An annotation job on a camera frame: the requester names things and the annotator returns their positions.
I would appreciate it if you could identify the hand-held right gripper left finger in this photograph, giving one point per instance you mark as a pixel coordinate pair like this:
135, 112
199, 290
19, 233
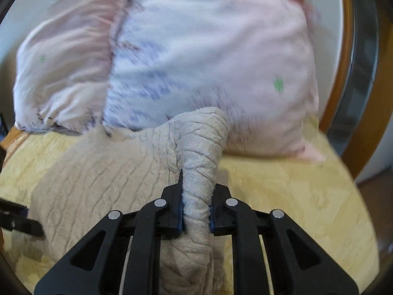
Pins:
178, 218

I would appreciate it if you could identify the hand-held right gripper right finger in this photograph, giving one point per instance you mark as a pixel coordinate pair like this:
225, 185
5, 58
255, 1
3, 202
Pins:
215, 218

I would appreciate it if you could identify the floral pillow with tree print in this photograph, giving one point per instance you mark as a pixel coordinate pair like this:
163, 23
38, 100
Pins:
199, 52

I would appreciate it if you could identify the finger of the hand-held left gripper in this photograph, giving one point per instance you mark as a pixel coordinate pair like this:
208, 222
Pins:
15, 206
21, 226

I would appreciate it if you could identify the yellow patterned bedsheet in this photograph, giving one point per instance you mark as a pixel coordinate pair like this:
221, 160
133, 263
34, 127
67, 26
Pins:
291, 206

